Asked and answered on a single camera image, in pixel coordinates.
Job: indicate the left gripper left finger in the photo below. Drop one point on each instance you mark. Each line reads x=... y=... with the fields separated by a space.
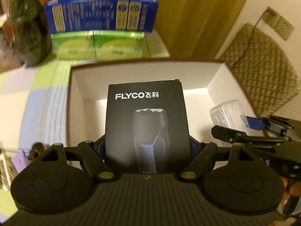
x=92 y=155

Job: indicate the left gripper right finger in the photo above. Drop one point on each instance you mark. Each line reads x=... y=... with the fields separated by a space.
x=202 y=154

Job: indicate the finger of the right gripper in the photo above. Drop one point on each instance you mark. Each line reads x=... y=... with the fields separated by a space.
x=272 y=123
x=234 y=136

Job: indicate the clear floss pick box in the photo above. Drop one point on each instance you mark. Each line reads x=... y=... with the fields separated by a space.
x=230 y=115

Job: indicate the dark velvet scrunchie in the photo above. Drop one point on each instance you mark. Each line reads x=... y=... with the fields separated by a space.
x=37 y=149

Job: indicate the black Flyco shaver box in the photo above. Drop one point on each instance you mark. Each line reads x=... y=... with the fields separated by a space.
x=147 y=128

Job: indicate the purple cosmetic tube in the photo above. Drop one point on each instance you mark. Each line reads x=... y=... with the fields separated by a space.
x=21 y=160

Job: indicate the cream white hair claw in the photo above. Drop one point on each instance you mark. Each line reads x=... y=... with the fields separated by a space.
x=8 y=170

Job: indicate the person right hand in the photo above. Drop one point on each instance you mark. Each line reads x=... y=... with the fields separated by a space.
x=293 y=190

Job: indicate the quilted chair cushion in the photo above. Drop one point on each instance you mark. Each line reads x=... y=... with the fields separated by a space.
x=262 y=68

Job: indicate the brown cardboard storage box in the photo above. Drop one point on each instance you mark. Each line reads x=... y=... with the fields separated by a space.
x=204 y=84

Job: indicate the checkered tablecloth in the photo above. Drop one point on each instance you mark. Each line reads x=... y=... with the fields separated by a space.
x=33 y=105

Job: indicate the left green tissue pack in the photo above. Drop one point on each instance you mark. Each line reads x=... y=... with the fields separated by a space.
x=74 y=45

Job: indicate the green tissue pack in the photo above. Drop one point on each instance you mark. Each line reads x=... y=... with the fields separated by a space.
x=118 y=45
x=74 y=45

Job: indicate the right green tissue pack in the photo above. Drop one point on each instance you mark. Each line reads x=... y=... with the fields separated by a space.
x=118 y=45

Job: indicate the dark green plastic jar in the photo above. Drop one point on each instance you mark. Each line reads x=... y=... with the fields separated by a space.
x=30 y=41

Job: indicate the blue product box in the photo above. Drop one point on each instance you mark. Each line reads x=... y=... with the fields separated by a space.
x=88 y=15

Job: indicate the wall power outlet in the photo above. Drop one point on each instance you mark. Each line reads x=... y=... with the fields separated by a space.
x=277 y=22

